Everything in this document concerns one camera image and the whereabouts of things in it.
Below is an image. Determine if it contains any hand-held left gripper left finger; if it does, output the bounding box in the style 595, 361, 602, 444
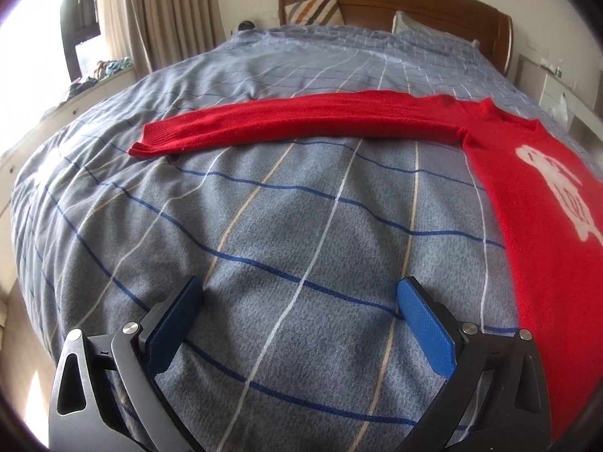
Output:
47, 274, 204, 452

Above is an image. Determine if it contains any white built-in desk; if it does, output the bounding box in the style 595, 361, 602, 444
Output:
516, 52, 603, 151

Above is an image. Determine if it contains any wooden headboard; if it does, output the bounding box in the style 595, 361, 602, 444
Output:
278, 0, 514, 76

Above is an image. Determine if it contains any striped pillow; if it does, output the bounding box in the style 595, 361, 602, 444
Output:
284, 0, 347, 26

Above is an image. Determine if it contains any dark window frame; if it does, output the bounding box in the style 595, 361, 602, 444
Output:
60, 0, 102, 81

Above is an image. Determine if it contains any clear plastic bag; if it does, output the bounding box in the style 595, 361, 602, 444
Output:
549, 94, 573, 123

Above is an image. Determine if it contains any pile of clothes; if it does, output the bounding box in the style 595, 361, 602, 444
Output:
66, 56, 133, 99

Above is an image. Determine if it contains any grey pillow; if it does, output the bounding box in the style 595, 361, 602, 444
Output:
392, 10, 481, 48

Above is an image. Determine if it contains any beige curtain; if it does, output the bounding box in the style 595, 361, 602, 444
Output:
96, 0, 227, 73

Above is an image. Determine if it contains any red knit sweater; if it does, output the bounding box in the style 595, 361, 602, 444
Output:
128, 90, 603, 443

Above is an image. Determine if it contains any white window seat cabinet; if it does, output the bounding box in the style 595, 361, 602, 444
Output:
0, 63, 142, 212

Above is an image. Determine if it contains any grey checked duvet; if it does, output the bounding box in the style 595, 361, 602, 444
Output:
9, 26, 603, 452

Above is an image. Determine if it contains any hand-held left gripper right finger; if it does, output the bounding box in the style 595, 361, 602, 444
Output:
396, 277, 553, 452

